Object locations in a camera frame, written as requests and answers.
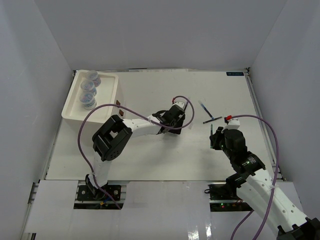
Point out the black pen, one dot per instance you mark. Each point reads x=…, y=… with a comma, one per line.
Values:
x=212, y=120

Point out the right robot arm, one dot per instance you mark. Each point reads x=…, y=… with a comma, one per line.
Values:
x=253, y=183

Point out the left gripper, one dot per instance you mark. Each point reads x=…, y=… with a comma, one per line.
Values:
x=180, y=122

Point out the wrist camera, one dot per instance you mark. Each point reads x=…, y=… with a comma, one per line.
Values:
x=232, y=123
x=180, y=103

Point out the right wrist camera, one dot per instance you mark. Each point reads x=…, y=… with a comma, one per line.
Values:
x=232, y=123

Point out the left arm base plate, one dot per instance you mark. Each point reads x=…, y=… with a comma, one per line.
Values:
x=85, y=200

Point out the dark green pen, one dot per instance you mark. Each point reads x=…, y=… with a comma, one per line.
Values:
x=211, y=132

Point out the clear jar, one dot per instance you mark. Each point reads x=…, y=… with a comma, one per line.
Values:
x=93, y=75
x=88, y=86
x=88, y=100

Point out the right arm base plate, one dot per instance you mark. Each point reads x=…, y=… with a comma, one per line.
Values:
x=220, y=200

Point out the blue table label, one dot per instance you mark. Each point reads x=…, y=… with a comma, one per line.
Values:
x=234, y=73

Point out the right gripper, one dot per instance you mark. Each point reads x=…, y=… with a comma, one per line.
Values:
x=218, y=134

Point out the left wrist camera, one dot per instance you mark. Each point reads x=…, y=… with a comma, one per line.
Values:
x=180, y=103

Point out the blue pen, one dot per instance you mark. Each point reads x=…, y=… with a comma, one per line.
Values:
x=205, y=109

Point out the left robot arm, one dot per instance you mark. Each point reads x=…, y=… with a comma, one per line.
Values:
x=112, y=137

